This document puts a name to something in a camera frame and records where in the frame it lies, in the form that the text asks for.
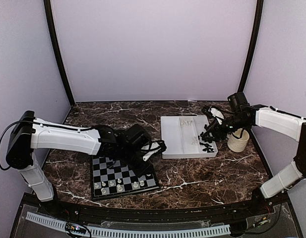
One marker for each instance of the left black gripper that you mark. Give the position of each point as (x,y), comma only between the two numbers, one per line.
(146,169)

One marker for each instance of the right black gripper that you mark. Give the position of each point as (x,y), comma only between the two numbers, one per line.
(214,130)

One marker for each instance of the black grey chessboard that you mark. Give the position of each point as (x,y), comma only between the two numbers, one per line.
(103,169)

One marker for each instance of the white plastic compartment tray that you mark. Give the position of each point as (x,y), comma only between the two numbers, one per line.
(172,136)

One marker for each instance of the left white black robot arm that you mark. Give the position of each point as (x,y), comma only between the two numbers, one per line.
(132,146)

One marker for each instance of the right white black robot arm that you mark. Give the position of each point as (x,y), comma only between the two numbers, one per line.
(244,116)

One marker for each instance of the pile of white chess pieces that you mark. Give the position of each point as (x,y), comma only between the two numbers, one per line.
(188,130)

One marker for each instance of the cream ribbed mug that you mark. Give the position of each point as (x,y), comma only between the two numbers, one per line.
(238,140)

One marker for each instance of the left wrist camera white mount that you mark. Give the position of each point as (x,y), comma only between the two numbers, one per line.
(155,147)

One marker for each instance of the black front rail base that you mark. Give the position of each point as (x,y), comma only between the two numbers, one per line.
(275,219)

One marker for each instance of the right black frame post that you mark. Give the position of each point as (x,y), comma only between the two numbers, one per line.
(252,45)

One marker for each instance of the black frame post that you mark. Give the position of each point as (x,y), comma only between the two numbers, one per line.
(57,51)
(252,45)

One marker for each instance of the left black frame post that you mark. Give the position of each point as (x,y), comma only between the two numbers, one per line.
(57,51)

